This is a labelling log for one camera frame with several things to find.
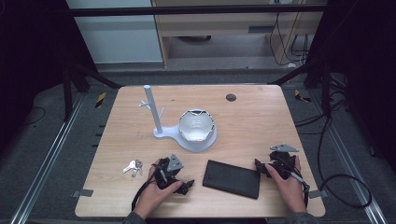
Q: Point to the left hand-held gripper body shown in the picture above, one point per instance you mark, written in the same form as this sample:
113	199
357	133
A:
172	165

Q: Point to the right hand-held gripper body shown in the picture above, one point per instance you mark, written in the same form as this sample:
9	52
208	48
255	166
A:
281	158

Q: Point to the black wallet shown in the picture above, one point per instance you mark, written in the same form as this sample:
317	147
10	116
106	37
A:
232	179

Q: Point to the silver key bunch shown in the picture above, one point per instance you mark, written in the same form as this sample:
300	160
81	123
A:
134	167

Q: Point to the white key holder stand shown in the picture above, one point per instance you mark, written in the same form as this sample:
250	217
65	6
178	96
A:
157	124

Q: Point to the white bowl silver rim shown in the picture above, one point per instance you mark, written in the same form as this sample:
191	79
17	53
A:
196	126

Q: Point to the person's left hand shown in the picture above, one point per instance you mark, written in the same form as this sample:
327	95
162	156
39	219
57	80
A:
154	196

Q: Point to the person's right hand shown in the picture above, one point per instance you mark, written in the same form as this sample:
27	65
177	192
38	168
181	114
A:
288	189

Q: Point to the grey tape strip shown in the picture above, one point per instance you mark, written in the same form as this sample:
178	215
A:
83	193
317	194

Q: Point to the yellow black striped tape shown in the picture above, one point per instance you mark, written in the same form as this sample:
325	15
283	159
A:
301	96
100	99

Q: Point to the grey table grommet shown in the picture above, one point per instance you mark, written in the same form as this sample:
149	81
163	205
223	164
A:
231	97

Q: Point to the black metal stand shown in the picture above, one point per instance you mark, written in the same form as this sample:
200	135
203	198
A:
67	90
325	90

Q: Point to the black curtain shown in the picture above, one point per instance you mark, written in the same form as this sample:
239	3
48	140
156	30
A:
31	46
364	62

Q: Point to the white cabinet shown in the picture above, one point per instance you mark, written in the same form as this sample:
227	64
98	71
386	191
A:
118	40

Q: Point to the light wooden desk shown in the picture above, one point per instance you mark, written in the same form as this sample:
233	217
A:
218	23

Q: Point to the black horizontal bar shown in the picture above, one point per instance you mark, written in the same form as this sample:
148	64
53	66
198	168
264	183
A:
186	10

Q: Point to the metal floor rail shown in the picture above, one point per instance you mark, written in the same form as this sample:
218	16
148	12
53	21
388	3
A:
43	168
351	168

